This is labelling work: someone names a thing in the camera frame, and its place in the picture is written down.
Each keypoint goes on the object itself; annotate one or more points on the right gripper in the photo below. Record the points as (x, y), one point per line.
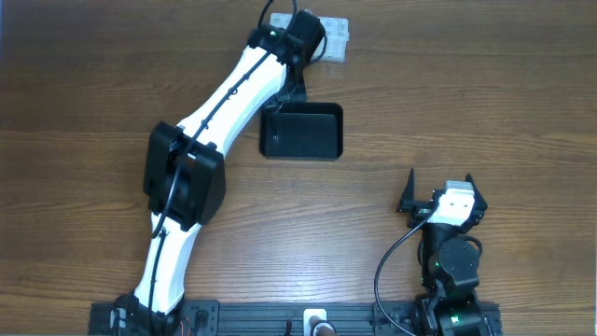
(420, 210)

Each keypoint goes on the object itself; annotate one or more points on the clear test tube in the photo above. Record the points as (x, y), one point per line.
(277, 123)

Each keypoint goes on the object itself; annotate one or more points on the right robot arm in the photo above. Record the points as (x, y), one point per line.
(454, 261)

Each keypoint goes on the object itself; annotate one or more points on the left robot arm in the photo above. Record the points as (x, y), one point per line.
(233, 107)

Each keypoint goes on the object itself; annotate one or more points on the black tray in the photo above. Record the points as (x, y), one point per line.
(308, 135)

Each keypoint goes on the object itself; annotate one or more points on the white test tube rack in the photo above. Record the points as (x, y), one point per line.
(336, 39)

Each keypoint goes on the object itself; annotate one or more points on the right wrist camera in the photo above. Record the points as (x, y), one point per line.
(454, 205)

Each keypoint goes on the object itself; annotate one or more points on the mounting rail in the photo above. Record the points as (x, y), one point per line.
(261, 319)

